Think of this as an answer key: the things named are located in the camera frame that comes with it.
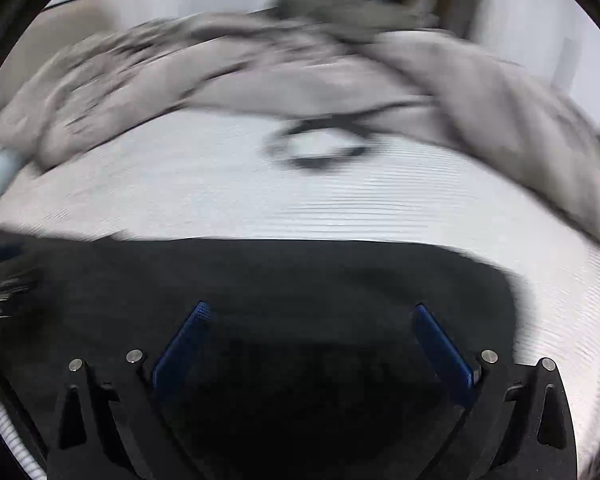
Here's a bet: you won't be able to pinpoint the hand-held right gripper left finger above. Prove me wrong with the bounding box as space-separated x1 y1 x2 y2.
46 301 213 480

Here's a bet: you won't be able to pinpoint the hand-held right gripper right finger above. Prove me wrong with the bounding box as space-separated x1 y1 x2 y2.
412 302 578 480

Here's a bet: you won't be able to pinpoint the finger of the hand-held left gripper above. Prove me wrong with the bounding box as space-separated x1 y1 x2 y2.
0 241 37 275

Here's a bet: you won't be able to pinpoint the white honeycomb mattress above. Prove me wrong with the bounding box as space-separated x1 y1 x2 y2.
0 105 600 480

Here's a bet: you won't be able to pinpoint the black pants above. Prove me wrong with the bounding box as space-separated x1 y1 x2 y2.
0 230 526 480

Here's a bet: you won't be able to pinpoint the grey duvet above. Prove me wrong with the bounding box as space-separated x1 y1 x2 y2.
0 10 600 251

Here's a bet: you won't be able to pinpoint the beige padded headboard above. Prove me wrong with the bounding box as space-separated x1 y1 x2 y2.
0 0 113 106

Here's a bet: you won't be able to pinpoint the light blue bolster pillow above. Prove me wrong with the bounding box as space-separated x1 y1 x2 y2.
0 144 31 226

